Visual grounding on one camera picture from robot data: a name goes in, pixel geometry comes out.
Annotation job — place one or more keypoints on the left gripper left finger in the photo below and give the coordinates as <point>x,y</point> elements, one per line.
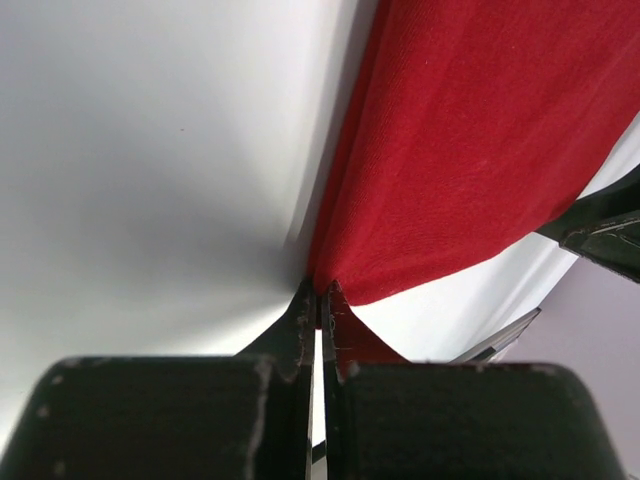
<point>245,416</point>

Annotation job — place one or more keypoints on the dark red t shirt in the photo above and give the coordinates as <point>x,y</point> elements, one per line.
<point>471,124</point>

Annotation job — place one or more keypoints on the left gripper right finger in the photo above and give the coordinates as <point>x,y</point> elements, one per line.
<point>390,418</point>

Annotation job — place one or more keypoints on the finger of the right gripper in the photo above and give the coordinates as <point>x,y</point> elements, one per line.
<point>603,227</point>

